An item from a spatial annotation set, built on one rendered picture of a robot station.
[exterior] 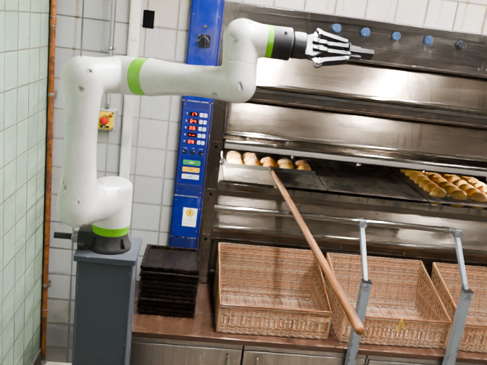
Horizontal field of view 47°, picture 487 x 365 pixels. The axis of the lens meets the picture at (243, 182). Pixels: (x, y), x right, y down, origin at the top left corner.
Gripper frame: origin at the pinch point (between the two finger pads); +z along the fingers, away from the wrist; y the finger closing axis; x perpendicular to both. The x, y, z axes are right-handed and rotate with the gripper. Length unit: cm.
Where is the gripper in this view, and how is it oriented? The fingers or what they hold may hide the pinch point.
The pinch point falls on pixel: (360, 53)
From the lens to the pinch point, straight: 169.3
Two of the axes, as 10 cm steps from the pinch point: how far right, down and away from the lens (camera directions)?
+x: 1.2, -4.2, -9.0
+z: 9.9, 1.1, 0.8
